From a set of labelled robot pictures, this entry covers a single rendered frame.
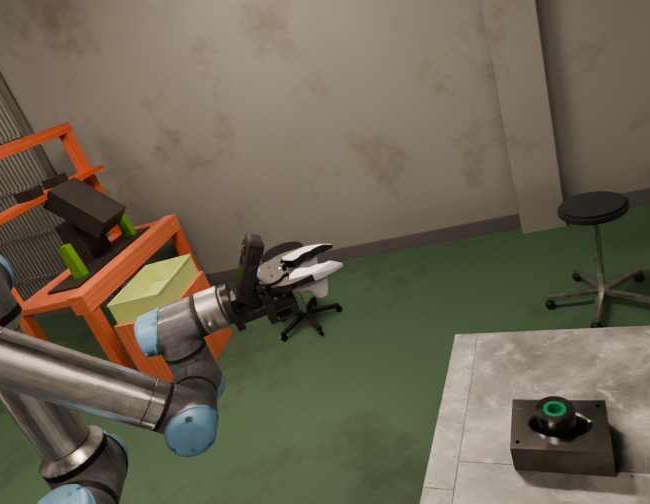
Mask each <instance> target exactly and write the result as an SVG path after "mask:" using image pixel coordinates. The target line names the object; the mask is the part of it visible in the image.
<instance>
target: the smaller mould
mask: <svg viewBox="0 0 650 504"><path fill-rule="evenodd" d="M538 401H539V400H525V399H512V414H511V433H510V451H511V456H512V460H513V464H514V468H515V470H522V471H536V472H551V473H565V474H579V475H593V476H608V477H616V470H615V462H614V454H613V448H612V441H611V435H610V428H609V422H608V415H607V409H606V402H605V400H569V401H570V402H571V403H572V404H573V406H574V410H575V416H576V424H575V426H574V428H573V429H571V430H570V431H568V432H565V433H551V432H548V431H546V430H544V429H543V428H541V427H540V425H539V424H538V421H537V416H536V411H535V406H536V404H537V402H538Z"/></svg>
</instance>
